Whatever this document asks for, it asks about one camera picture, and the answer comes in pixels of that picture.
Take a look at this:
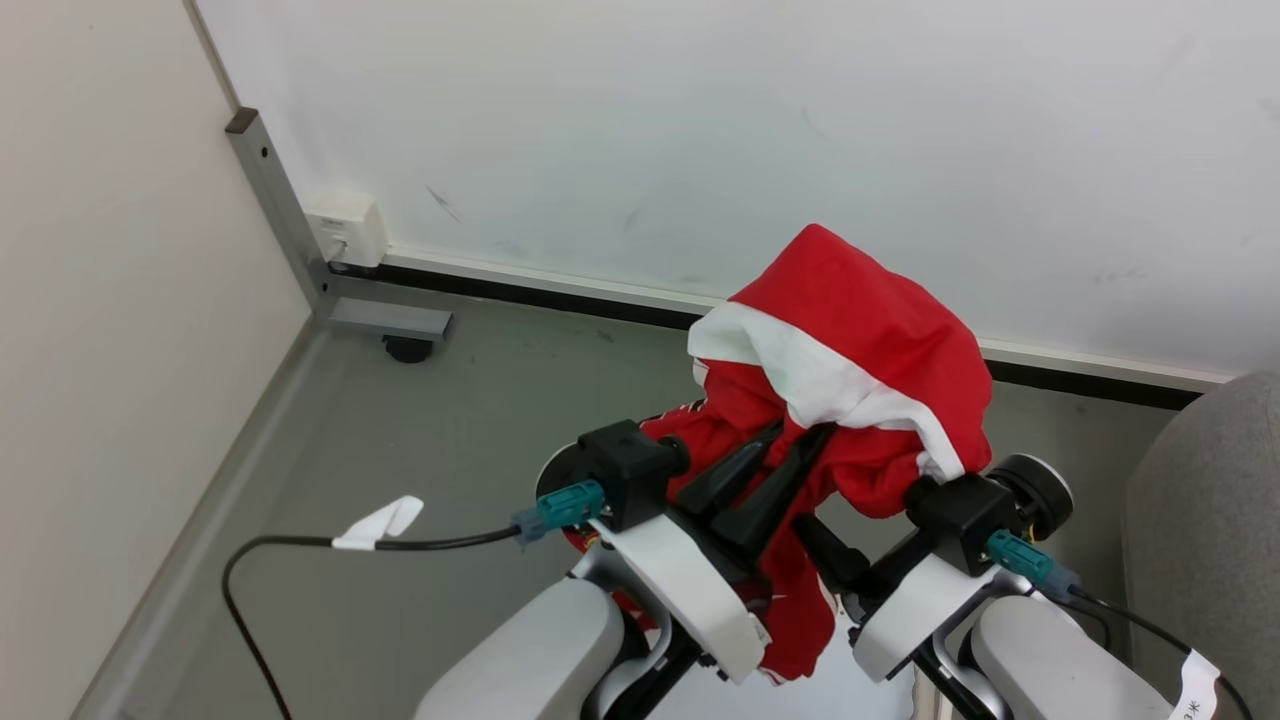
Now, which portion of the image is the white wall socket box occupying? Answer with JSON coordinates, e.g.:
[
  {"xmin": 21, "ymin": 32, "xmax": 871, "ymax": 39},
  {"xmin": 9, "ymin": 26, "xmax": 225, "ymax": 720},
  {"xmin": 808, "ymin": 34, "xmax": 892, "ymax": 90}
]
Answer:
[{"xmin": 304, "ymin": 195, "xmax": 389, "ymax": 269}]

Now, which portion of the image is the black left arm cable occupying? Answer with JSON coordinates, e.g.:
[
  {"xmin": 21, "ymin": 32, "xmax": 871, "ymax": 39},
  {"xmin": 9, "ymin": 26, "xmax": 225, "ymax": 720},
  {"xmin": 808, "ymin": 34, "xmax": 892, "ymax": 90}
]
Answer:
[{"xmin": 221, "ymin": 479, "xmax": 607, "ymax": 720}]

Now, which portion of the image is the grey metal frame post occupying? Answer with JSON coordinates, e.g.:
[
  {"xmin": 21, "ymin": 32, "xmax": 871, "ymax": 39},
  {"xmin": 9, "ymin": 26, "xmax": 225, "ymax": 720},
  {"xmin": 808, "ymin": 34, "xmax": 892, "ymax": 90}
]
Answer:
[{"xmin": 225, "ymin": 107, "xmax": 454, "ymax": 344}]

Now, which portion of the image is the white tag on right cable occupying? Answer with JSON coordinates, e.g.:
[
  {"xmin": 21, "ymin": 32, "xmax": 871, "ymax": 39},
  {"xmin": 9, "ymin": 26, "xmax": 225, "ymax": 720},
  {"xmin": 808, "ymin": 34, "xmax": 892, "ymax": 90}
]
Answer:
[{"xmin": 1168, "ymin": 650, "xmax": 1222, "ymax": 720}]

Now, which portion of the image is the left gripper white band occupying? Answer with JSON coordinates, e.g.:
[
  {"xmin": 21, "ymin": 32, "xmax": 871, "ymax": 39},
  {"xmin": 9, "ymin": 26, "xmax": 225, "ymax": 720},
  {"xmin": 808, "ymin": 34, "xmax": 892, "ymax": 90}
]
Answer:
[{"xmin": 588, "ymin": 423, "xmax": 837, "ymax": 686}]

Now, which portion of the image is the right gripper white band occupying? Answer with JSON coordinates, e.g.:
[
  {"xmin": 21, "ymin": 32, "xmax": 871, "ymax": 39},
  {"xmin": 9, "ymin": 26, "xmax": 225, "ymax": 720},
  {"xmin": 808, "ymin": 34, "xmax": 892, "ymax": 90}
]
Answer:
[{"xmin": 795, "ymin": 514, "xmax": 1003, "ymax": 684}]

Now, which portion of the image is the grey fabric sofa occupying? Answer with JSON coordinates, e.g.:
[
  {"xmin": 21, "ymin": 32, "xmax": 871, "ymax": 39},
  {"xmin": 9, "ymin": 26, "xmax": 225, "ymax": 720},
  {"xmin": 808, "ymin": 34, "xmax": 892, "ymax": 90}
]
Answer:
[{"xmin": 1122, "ymin": 370, "xmax": 1280, "ymax": 720}]

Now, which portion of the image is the white tag on cable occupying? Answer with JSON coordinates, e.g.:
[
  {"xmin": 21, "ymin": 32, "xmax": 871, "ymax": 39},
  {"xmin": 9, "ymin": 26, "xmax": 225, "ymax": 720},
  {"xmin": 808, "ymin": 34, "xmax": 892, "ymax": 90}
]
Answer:
[
  {"xmin": 1168, "ymin": 650, "xmax": 1222, "ymax": 720},
  {"xmin": 332, "ymin": 495, "xmax": 425, "ymax": 552}
]

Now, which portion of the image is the white and black baseboard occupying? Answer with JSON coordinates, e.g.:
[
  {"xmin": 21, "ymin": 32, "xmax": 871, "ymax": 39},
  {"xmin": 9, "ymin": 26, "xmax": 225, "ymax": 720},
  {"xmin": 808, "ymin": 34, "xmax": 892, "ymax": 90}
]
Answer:
[{"xmin": 328, "ymin": 250, "xmax": 1233, "ymax": 411}]

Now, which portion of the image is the red and white garment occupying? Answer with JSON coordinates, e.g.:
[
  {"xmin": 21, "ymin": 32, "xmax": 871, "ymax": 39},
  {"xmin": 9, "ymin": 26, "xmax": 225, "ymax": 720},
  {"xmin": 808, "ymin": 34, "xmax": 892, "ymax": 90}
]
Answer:
[{"xmin": 565, "ymin": 223, "xmax": 994, "ymax": 684}]

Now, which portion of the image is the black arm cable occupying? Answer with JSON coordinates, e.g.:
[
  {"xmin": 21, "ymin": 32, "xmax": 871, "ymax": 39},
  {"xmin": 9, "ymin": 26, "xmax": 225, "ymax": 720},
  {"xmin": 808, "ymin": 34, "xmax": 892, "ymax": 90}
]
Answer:
[
  {"xmin": 221, "ymin": 479, "xmax": 607, "ymax": 720},
  {"xmin": 985, "ymin": 529, "xmax": 1253, "ymax": 720}
]

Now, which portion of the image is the white tag on left cable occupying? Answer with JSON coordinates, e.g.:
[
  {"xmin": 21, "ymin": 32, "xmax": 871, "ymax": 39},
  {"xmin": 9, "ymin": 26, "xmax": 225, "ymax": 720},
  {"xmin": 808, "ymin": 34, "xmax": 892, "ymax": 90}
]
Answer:
[{"xmin": 332, "ymin": 495, "xmax": 425, "ymax": 552}]

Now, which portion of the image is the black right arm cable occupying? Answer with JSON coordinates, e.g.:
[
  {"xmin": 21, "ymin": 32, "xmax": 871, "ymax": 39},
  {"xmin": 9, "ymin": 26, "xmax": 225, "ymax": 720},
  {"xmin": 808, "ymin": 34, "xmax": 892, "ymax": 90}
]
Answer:
[{"xmin": 985, "ymin": 529, "xmax": 1253, "ymax": 720}]

